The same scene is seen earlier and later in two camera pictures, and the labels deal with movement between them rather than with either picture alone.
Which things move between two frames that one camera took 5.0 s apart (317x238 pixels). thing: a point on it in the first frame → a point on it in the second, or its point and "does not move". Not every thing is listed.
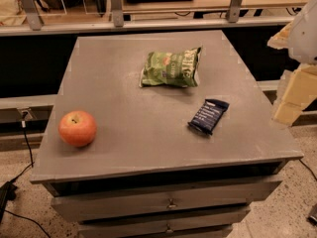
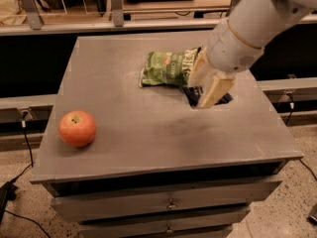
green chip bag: (179, 68) does not move
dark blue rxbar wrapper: (209, 115) → (193, 94)
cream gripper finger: (299, 90) → (219, 87)
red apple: (77, 129) does not move
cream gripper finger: (280, 39) → (203, 72)
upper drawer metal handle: (171, 204) does not move
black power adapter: (7, 193) does not move
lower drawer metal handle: (168, 230) does not move
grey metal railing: (30, 20) does not move
